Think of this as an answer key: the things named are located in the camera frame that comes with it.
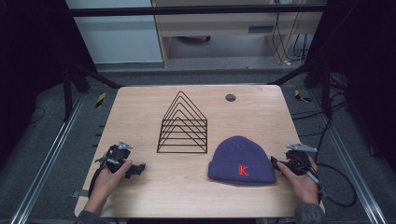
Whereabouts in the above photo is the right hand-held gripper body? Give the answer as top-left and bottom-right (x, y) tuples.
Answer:
(283, 142), (319, 177)

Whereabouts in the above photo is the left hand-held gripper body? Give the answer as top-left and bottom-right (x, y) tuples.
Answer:
(94, 140), (134, 175)

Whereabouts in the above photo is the purple knit beanie hat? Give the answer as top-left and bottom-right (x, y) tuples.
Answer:
(206, 134), (277, 187)

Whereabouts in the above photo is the black wire file rack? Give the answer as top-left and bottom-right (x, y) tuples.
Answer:
(156, 90), (209, 155)

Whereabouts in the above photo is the person's left hand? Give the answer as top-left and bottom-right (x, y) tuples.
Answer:
(88, 159), (134, 216)

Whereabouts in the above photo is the person's right hand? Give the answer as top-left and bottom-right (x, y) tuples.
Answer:
(276, 156), (322, 206)

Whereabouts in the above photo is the yellow black striped tape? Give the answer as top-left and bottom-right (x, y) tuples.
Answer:
(293, 89), (312, 104)
(94, 91), (107, 109)

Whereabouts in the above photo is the black metal stand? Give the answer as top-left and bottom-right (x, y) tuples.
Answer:
(267, 60), (332, 119)
(62, 62), (125, 123)

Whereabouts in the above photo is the white cabinet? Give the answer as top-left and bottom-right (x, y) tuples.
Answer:
(64, 0), (164, 65)

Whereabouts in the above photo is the black gripper strap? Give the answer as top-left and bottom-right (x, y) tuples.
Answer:
(87, 166), (108, 200)

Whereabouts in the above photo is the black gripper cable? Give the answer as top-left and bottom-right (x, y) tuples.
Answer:
(307, 162), (359, 208)

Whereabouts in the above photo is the silver metal floor rail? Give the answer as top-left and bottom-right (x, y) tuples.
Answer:
(309, 90), (389, 224)
(8, 92), (87, 224)

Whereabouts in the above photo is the bundle of hanging cables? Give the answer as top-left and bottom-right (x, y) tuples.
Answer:
(271, 11), (311, 67)

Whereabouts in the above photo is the black horizontal frame bar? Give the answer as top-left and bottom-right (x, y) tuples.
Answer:
(66, 4), (328, 18)

